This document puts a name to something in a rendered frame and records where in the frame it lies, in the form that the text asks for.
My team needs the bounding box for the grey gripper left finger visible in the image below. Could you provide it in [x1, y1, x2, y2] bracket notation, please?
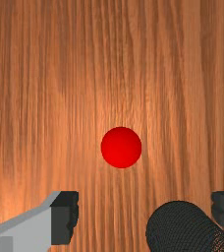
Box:
[0, 190, 80, 252]

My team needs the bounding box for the red ball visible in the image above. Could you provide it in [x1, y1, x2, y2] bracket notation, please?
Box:
[100, 126, 142, 169]

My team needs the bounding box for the dark mesh basket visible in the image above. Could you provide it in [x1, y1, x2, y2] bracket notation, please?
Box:
[144, 200, 224, 252]

